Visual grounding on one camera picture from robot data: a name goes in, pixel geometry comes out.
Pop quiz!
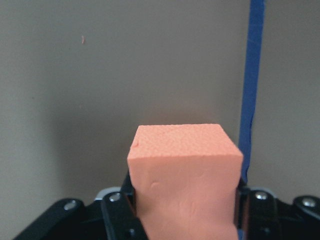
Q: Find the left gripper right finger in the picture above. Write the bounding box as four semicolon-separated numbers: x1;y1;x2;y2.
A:
233;179;282;240

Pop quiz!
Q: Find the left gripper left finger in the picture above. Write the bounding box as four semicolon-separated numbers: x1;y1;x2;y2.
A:
99;173;148;240

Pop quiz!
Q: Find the orange foam block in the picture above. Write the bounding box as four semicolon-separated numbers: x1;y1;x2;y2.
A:
127;124;243;240

